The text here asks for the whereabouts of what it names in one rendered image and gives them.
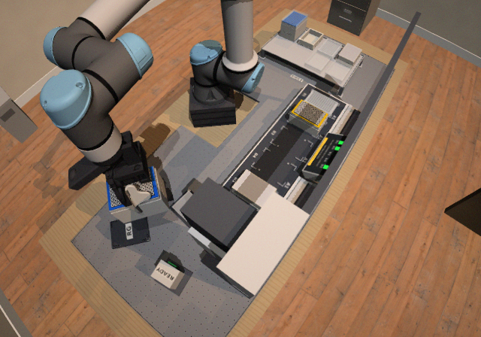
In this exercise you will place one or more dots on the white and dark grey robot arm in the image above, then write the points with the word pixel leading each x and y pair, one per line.
pixel 98 73

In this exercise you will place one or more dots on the yellow tip rack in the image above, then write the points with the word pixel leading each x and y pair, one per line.
pixel 307 117

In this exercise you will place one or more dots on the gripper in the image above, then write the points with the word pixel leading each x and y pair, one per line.
pixel 125 164

